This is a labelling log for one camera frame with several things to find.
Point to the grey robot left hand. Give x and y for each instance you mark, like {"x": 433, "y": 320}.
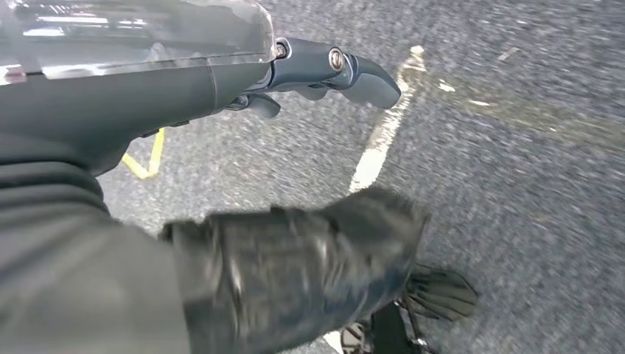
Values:
{"x": 122, "y": 97}

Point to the robot left arm ribbed sleeve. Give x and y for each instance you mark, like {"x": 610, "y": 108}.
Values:
{"x": 73, "y": 283}

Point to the black robot foot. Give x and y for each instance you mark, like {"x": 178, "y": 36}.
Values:
{"x": 439, "y": 293}

